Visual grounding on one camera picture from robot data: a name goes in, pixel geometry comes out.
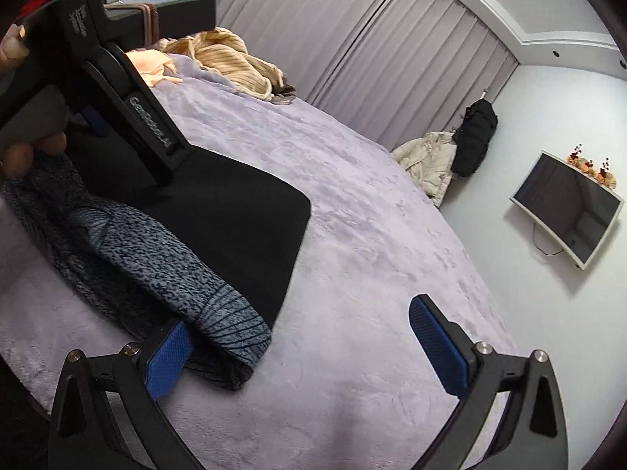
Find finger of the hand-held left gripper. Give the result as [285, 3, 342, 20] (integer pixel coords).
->
[69, 108, 109, 140]

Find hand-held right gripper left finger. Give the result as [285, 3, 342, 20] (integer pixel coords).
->
[47, 320, 207, 470]

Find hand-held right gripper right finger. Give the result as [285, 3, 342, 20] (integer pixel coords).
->
[409, 295, 571, 470]

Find black pants with speckled waistband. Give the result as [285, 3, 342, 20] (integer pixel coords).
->
[0, 127, 313, 392]

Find person's left hand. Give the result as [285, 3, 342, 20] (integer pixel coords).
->
[0, 26, 68, 180]

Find peach fleece blanket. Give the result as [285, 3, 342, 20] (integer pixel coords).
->
[125, 49, 186, 87]

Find lavender plush blanket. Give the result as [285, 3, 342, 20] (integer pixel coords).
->
[0, 54, 535, 470]

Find cream striped garment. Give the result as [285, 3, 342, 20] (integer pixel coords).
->
[158, 27, 289, 102]

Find cream puffer jacket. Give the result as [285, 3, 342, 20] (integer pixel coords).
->
[390, 130, 459, 208]

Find brown grey cloth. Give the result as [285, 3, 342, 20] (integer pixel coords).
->
[271, 82, 298, 107]

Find black puffer jacket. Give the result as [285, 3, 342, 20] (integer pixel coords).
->
[451, 99, 499, 177]

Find orange flower decoration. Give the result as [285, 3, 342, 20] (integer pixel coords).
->
[565, 143, 619, 190]

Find grey curtain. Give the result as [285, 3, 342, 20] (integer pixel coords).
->
[213, 0, 521, 154]

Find black television cable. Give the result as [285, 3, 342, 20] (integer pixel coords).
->
[532, 222, 567, 257]

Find white framed wall television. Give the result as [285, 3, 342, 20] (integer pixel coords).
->
[509, 151, 624, 271]

